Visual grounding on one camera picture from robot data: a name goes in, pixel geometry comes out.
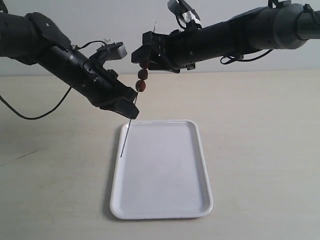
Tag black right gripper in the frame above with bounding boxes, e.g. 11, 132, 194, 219
131, 21, 240, 73

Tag white plastic tray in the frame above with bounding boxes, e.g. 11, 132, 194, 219
109, 119, 214, 220

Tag red berry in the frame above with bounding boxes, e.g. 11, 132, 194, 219
135, 80, 146, 93
137, 69, 148, 81
140, 62, 149, 70

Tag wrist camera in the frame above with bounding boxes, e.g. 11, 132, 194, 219
96, 42, 128, 62
167, 0, 202, 30

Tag thin metal skewer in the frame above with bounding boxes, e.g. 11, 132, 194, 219
120, 21, 158, 158

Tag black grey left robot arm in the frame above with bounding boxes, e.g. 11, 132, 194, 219
0, 1, 140, 120

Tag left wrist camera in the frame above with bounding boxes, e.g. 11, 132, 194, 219
96, 42, 128, 62

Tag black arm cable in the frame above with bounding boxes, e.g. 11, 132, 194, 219
219, 48, 276, 65
0, 86, 73, 120

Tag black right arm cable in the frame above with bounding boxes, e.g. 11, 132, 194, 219
219, 48, 276, 65

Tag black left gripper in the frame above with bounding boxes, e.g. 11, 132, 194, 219
57, 49, 140, 119

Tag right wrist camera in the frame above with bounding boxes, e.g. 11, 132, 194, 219
167, 0, 202, 30

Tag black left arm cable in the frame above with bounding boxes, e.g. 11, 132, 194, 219
0, 86, 73, 120

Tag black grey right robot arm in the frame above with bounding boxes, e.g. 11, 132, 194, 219
131, 0, 320, 74

